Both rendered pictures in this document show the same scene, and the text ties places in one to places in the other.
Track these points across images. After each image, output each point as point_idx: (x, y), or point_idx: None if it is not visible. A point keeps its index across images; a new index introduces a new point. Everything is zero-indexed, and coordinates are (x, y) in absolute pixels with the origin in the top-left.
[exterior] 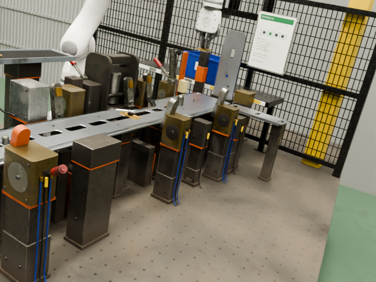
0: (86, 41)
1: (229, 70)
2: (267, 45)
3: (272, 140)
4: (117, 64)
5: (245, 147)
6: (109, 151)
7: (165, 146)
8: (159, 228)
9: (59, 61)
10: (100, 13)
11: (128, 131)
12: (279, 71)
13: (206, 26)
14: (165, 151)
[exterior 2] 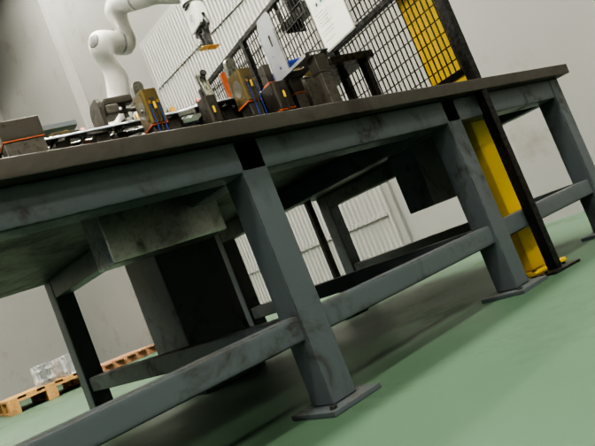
0: (118, 119)
1: (278, 60)
2: (326, 13)
3: (319, 79)
4: (113, 103)
5: None
6: (23, 125)
7: (149, 133)
8: None
9: (57, 127)
10: (119, 88)
11: (92, 130)
12: (350, 26)
13: (194, 23)
14: None
